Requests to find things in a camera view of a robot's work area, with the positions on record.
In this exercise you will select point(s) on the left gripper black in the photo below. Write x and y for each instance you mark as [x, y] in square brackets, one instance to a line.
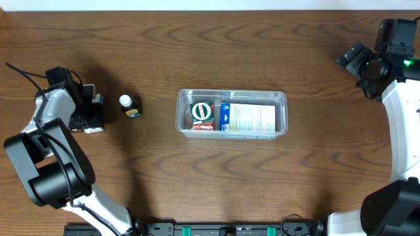
[86, 117]

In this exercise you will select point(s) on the small dark bottle white cap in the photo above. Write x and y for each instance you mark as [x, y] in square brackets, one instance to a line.
[129, 107]

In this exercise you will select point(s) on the green box round logo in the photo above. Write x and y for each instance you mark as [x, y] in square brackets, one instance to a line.
[202, 112]

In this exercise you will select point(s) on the red medicine sachet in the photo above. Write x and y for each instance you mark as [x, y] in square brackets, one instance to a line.
[203, 126]

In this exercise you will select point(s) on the clear plastic container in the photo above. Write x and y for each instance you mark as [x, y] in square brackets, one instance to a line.
[183, 121]

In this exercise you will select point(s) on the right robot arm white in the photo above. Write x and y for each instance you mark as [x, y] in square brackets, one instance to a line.
[388, 73]

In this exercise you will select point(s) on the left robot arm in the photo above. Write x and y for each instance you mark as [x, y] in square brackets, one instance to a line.
[51, 165]

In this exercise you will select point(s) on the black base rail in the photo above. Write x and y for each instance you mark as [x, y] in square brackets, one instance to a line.
[292, 228]

